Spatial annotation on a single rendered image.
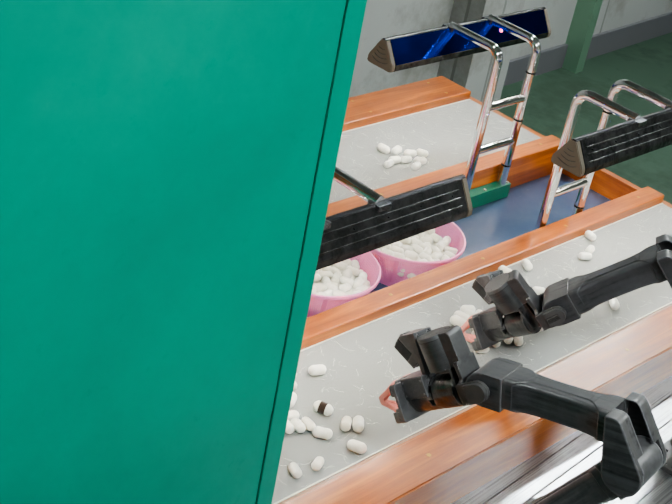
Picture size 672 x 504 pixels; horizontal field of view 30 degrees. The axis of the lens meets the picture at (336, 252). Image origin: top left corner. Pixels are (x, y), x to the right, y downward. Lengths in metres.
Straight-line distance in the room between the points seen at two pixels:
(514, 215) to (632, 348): 0.71
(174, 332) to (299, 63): 0.33
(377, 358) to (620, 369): 0.50
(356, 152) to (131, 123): 2.04
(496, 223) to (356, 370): 0.89
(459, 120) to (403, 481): 1.61
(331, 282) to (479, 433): 0.56
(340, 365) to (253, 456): 0.79
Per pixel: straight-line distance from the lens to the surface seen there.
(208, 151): 1.31
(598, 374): 2.56
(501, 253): 2.87
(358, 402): 2.34
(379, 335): 2.53
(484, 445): 2.28
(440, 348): 1.99
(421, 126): 3.46
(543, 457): 2.45
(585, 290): 2.38
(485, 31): 3.22
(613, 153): 2.75
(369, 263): 2.74
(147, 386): 1.44
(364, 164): 3.19
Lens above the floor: 2.14
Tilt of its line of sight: 30 degrees down
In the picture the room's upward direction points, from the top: 11 degrees clockwise
